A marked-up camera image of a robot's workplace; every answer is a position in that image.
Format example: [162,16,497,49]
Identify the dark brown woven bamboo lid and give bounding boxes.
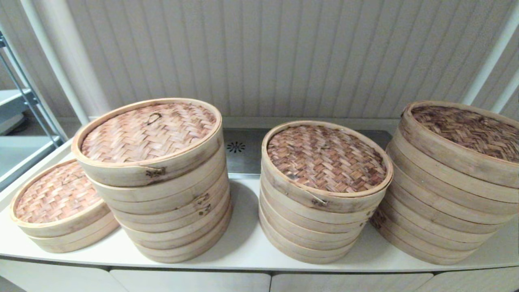
[399,100,519,189]

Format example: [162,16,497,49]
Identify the light bamboo lid frayed handle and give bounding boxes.
[10,158,111,238]

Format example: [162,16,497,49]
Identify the reddish-brown woven bamboo lid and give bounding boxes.
[261,120,394,214]

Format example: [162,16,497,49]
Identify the stainless steel drain tray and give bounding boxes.
[222,129,393,180]

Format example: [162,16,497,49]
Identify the beige cabinet door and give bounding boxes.
[109,270,271,292]
[271,273,434,292]
[0,260,127,292]

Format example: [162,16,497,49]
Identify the thin white pole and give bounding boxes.
[490,69,519,114]
[461,0,519,105]

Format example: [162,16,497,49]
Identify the pale grey shelf board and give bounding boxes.
[0,88,31,135]

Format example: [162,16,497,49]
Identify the grey metal rack frame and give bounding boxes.
[0,32,65,148]

